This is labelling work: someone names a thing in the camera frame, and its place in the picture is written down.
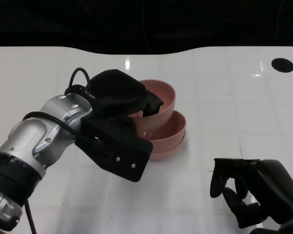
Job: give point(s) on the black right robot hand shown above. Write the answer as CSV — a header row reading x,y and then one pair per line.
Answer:
x,y
276,190

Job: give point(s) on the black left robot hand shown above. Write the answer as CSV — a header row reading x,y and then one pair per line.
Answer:
x,y
114,95

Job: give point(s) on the pink plastic bowl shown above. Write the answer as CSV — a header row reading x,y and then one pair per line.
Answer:
x,y
171,129
166,97
161,156

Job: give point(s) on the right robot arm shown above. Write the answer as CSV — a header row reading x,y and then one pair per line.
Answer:
x,y
290,226

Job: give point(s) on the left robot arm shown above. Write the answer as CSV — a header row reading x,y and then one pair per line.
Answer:
x,y
27,139

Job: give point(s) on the black round table grommet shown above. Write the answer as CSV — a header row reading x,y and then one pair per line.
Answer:
x,y
282,64

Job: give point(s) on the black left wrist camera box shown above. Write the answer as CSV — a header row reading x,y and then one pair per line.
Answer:
x,y
122,153

